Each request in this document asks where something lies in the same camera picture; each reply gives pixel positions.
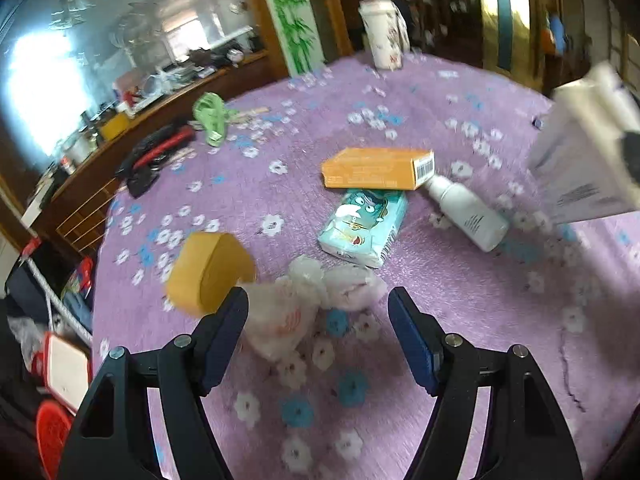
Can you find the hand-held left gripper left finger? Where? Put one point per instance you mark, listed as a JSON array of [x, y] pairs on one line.
[[225, 340]]

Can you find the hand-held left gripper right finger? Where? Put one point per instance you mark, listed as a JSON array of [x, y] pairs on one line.
[[415, 345]]

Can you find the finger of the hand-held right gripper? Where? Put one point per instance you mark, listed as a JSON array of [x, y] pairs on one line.
[[634, 160]]

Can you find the long white medicine box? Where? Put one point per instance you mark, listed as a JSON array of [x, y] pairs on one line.
[[575, 160]]

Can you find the white plastic bag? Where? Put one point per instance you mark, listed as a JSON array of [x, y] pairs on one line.
[[285, 310]]

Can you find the teal cartoon tissue pack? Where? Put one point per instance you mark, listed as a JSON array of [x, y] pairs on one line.
[[362, 225]]

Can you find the orange medicine box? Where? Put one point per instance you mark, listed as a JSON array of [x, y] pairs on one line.
[[370, 167]]

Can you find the red plastic basket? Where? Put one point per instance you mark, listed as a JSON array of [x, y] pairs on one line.
[[52, 435]]

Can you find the purple floral tablecloth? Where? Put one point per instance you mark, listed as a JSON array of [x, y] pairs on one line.
[[450, 310]]

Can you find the white spray bottle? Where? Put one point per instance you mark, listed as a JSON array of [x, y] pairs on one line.
[[470, 210]]

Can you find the blue container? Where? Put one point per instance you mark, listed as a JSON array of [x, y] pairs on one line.
[[556, 35]]

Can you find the white tray red rim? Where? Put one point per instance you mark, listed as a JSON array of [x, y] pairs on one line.
[[65, 370]]

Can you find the long white strip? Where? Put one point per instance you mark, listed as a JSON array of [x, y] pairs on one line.
[[55, 305]]

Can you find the glossy golden panel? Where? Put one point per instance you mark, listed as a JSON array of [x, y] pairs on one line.
[[505, 15]]

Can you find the clear plastic bag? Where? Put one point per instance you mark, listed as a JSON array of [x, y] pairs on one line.
[[25, 340]]

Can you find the red black tool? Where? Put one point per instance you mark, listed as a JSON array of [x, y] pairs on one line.
[[155, 152]]

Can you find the dark blue paper bag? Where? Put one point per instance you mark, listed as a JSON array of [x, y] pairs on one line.
[[30, 275]]

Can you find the green cloth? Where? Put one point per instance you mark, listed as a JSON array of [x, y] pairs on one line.
[[212, 117]]

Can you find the thin wooden sticks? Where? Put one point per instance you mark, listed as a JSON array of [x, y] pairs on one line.
[[250, 112]]

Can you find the silver metal pot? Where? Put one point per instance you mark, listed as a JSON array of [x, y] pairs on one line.
[[80, 149]]

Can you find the wooden stair railing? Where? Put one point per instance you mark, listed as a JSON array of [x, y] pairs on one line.
[[445, 10]]

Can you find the brown wooden counter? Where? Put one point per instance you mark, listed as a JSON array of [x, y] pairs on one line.
[[200, 90]]

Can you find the dark hanging jacket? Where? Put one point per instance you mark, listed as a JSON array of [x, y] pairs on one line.
[[404, 15]]

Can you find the white cartoon tumbler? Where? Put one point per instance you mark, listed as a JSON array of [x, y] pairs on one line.
[[382, 35]]

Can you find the dark handbag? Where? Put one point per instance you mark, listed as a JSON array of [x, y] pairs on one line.
[[210, 57]]

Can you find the green bamboo panel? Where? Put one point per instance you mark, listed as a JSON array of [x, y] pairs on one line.
[[290, 20]]

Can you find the large wall mirror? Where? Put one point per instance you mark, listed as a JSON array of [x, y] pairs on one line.
[[100, 35]]

